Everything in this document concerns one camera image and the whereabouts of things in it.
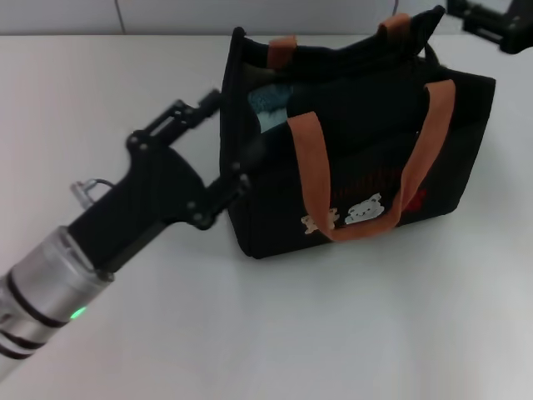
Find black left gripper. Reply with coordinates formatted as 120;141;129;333
66;89;267;276

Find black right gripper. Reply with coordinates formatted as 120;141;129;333
446;0;533;55

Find blue towel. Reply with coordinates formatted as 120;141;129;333
247;82;295;134

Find black food bag orange handles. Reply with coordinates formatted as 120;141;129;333
220;4;497;262

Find silver cable connector plug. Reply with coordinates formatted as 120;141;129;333
69;177;114;208

